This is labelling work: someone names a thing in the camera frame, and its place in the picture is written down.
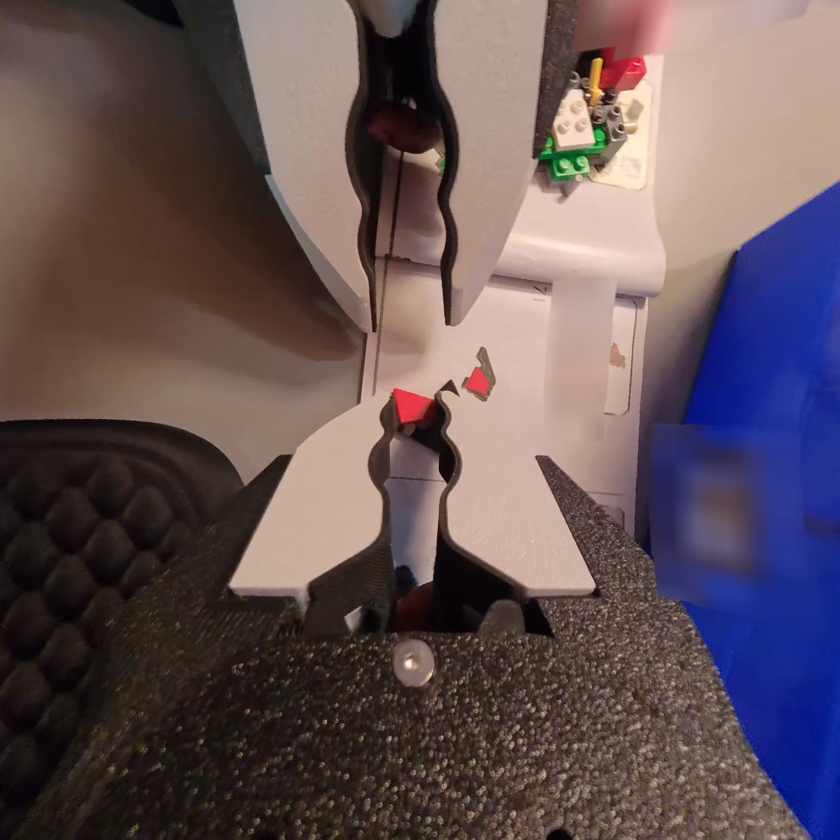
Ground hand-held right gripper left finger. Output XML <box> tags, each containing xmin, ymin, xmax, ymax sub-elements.
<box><xmin>227</xmin><ymin>391</ymin><xmax>398</xmax><ymax>634</ymax></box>

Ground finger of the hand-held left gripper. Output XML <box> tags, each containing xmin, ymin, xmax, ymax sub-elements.
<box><xmin>233</xmin><ymin>0</ymin><xmax>382</xmax><ymax>333</ymax></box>
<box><xmin>427</xmin><ymin>0</ymin><xmax>550</xmax><ymax>327</ymax></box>

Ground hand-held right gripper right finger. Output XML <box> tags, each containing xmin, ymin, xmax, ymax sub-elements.
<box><xmin>432</xmin><ymin>392</ymin><xmax>599</xmax><ymax>632</ymax></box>

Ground dark red lego piece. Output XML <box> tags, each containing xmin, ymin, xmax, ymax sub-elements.
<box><xmin>366</xmin><ymin>97</ymin><xmax>442</xmax><ymax>153</ymax></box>

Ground red wedge lego piece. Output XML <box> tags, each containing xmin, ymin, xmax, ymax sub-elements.
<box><xmin>392</xmin><ymin>387</ymin><xmax>438</xmax><ymax>429</ymax></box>

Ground partly built lego model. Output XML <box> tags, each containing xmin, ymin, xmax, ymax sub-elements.
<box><xmin>538</xmin><ymin>47</ymin><xmax>647</xmax><ymax>186</ymax></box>

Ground lego instruction booklet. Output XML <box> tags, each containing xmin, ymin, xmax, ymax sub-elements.
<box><xmin>360</xmin><ymin>52</ymin><xmax>669</xmax><ymax>532</ymax></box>

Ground black honeycomb cushion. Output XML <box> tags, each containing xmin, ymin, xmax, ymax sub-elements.
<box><xmin>0</xmin><ymin>419</ymin><xmax>245</xmax><ymax>840</ymax></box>

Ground large blue plastic bin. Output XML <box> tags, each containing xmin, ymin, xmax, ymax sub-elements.
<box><xmin>646</xmin><ymin>182</ymin><xmax>840</xmax><ymax>840</ymax></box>

